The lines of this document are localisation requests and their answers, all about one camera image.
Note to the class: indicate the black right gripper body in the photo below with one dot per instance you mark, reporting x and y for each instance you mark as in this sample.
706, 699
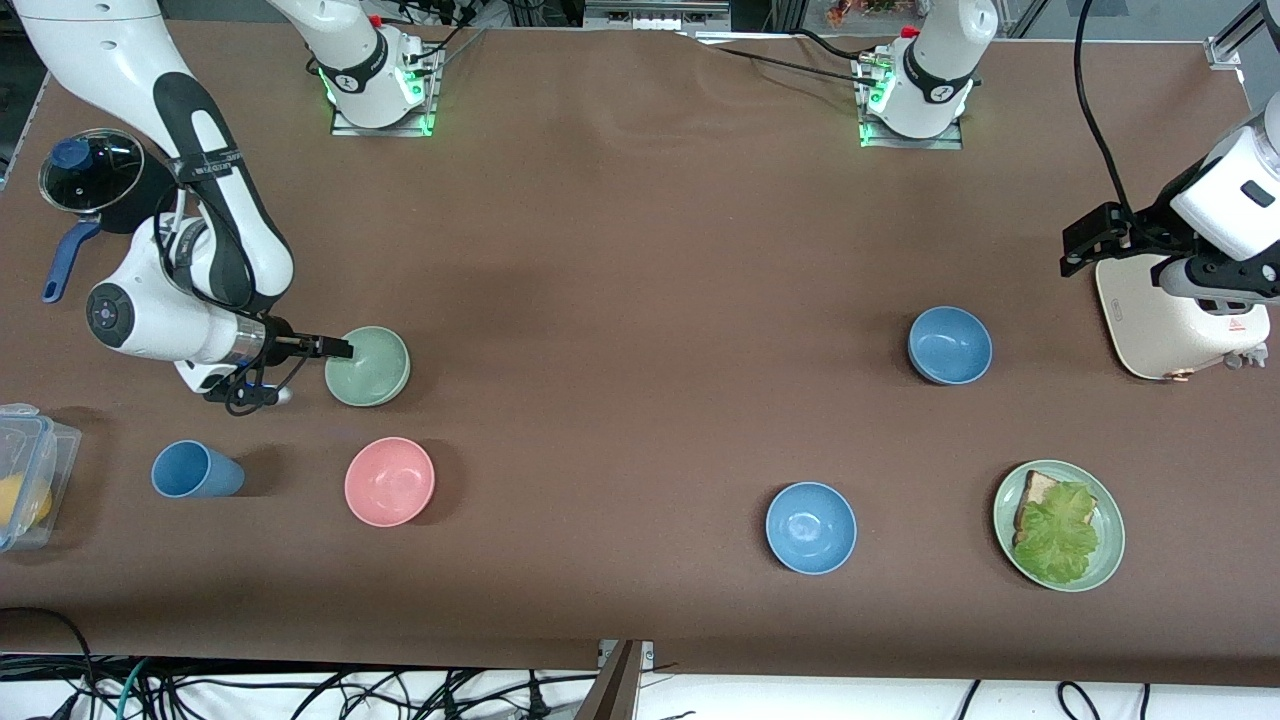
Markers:
284, 343

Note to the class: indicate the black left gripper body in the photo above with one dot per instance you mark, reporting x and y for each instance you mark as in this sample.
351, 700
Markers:
1143, 229

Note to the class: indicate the light green bowl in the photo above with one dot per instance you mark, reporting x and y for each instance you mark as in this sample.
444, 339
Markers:
375, 368

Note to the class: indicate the blue bowl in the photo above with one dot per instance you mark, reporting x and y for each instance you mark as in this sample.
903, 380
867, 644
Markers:
811, 527
950, 343

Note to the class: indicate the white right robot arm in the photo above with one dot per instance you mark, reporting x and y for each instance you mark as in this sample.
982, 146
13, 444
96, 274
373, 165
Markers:
110, 60

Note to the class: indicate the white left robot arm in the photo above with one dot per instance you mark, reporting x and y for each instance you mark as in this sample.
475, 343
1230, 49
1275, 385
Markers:
935, 60

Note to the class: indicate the pink bowl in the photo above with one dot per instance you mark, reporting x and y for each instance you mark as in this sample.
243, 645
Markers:
389, 481

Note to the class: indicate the cream white toaster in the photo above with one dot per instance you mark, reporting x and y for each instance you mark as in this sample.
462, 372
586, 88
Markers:
1160, 335

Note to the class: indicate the blue plastic cup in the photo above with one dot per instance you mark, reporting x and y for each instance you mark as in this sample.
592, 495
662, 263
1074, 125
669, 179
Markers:
200, 472

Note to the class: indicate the toast slice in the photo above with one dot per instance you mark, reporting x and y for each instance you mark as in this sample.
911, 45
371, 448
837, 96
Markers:
1040, 488

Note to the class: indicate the glass lid with blue knob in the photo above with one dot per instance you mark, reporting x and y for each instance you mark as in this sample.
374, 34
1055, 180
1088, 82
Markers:
100, 175

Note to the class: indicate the clear plastic food container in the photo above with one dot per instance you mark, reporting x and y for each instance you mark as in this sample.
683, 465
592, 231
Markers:
55, 470

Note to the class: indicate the green lettuce leaf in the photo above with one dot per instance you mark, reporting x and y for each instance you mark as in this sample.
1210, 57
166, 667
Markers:
1058, 535

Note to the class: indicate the light green plate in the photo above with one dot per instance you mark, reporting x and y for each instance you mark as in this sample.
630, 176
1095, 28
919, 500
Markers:
1108, 540

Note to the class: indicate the yellow lemon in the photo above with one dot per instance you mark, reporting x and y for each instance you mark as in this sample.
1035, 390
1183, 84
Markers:
20, 503

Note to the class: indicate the aluminium corner bracket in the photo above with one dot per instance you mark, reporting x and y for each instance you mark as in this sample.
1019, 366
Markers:
1228, 45

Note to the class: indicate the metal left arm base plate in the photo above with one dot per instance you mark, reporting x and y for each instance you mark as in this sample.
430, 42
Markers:
910, 143

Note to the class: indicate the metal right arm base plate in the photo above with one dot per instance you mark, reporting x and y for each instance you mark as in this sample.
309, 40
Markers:
385, 131

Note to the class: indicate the aluminium frame profile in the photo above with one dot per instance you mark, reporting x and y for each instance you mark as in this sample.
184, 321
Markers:
620, 690

